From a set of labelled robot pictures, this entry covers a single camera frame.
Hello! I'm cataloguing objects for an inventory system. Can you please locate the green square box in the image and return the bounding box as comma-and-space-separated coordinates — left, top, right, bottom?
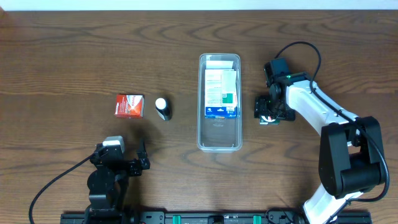
259, 116, 280, 125

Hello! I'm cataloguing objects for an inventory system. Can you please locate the white green medicine box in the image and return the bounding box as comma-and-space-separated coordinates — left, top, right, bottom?
221, 70, 237, 107

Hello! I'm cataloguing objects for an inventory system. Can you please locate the blue medicine box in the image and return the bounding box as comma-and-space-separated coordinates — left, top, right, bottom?
204, 69, 238, 118

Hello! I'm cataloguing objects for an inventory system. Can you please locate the red Panadol box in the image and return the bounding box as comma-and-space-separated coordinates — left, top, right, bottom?
114, 94, 144, 118

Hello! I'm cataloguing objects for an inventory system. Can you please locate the dark bottle white cap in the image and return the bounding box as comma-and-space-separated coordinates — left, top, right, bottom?
155, 98, 172, 121

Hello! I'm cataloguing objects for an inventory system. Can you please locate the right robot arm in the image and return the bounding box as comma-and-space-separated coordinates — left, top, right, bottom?
254, 58, 390, 223

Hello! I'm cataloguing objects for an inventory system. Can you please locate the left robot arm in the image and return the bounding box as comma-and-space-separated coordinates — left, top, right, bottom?
86, 136, 150, 223

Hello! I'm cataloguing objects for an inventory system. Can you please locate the clear plastic container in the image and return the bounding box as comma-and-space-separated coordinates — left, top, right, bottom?
197, 53, 243, 153

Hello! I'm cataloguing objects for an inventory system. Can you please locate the left black cable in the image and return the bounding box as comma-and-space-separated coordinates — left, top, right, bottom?
28, 154, 94, 224

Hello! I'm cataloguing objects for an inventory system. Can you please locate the black cable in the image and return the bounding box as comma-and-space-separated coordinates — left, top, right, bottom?
273, 41, 391, 203
28, 154, 94, 224

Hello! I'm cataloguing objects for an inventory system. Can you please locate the black mounting rail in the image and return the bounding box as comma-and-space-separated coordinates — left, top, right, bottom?
60, 210, 373, 224

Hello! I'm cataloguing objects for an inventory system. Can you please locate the right black cable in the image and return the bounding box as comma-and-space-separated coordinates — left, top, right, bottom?
273, 41, 391, 203

